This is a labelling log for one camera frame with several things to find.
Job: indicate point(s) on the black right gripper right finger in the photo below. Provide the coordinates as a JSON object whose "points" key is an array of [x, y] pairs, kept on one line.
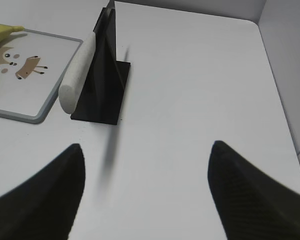
{"points": [[251, 205]]}

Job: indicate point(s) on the white handled kitchen knife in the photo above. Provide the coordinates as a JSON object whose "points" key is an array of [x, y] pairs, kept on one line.
{"points": [[74, 78]]}

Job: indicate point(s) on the black knife stand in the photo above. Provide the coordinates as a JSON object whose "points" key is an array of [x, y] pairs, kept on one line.
{"points": [[102, 95]]}

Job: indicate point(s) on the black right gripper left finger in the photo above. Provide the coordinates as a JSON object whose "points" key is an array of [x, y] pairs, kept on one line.
{"points": [[45, 206]]}

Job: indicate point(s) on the white grey deer cutting board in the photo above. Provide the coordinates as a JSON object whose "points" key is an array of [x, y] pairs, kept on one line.
{"points": [[29, 89]]}

